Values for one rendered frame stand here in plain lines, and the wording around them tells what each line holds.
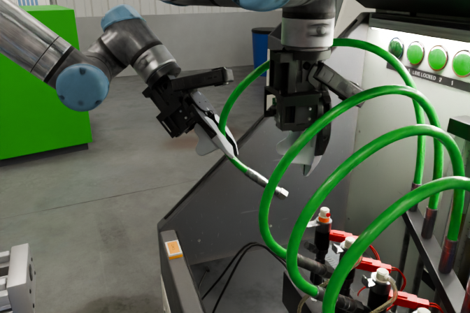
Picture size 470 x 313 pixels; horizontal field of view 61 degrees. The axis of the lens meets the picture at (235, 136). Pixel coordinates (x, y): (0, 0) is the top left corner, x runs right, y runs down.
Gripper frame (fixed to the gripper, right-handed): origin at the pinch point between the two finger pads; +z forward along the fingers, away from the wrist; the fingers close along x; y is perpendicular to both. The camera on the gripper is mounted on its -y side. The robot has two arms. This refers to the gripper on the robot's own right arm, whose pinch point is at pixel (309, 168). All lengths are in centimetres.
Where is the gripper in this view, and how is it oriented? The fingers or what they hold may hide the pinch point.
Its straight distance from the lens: 68.0
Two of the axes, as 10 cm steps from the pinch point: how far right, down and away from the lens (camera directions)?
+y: -9.5, 1.2, -3.0
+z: 0.0, 9.3, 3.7
